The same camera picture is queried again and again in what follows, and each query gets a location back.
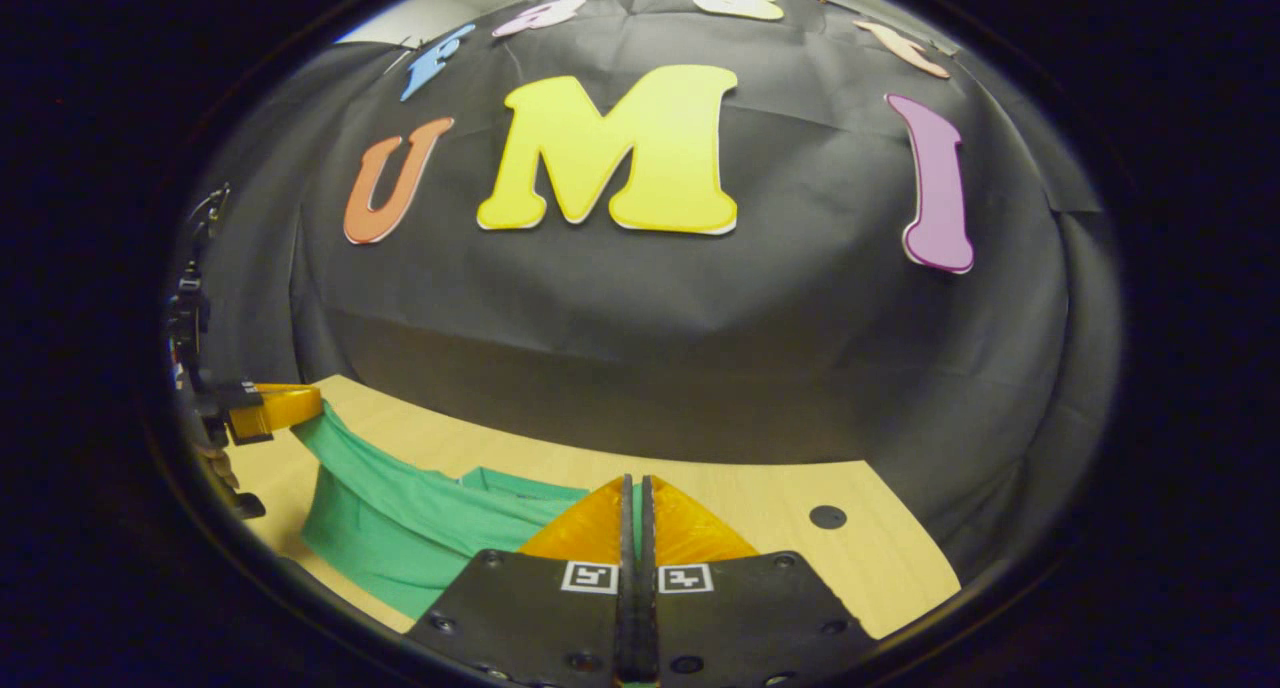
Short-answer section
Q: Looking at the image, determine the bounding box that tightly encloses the green T-shirt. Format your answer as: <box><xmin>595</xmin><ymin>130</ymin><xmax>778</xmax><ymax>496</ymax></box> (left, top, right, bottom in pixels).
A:
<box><xmin>290</xmin><ymin>398</ymin><xmax>641</xmax><ymax>621</ymax></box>

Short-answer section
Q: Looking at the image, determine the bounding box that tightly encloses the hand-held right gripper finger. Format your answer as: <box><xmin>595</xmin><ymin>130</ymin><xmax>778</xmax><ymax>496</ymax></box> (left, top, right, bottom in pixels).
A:
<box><xmin>405</xmin><ymin>473</ymin><xmax>636</xmax><ymax>688</ymax></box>
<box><xmin>640</xmin><ymin>473</ymin><xmax>881</xmax><ymax>688</ymax></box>

